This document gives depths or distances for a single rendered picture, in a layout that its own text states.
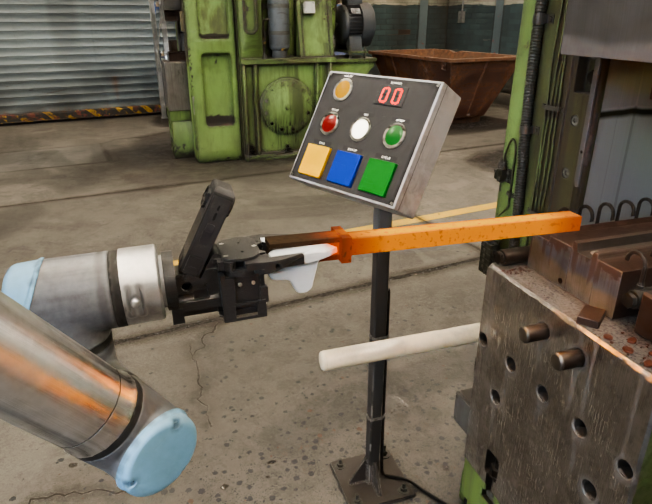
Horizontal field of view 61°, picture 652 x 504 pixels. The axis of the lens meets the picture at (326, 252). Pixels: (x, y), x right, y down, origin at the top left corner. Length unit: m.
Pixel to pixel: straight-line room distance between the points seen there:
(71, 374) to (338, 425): 1.59
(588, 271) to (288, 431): 1.34
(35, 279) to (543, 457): 0.80
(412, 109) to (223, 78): 4.44
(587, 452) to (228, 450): 1.30
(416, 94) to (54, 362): 0.93
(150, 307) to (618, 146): 0.88
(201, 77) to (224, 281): 4.88
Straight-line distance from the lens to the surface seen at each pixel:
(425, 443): 2.01
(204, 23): 5.53
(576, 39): 0.95
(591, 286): 0.94
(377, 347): 1.28
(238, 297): 0.68
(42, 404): 0.53
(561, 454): 1.00
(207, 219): 0.64
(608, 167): 1.18
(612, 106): 1.15
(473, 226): 0.78
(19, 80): 8.46
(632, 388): 0.84
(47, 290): 0.66
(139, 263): 0.66
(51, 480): 2.05
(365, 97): 1.32
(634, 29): 0.87
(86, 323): 0.67
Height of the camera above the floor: 1.33
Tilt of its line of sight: 23 degrees down
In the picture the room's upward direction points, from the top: straight up
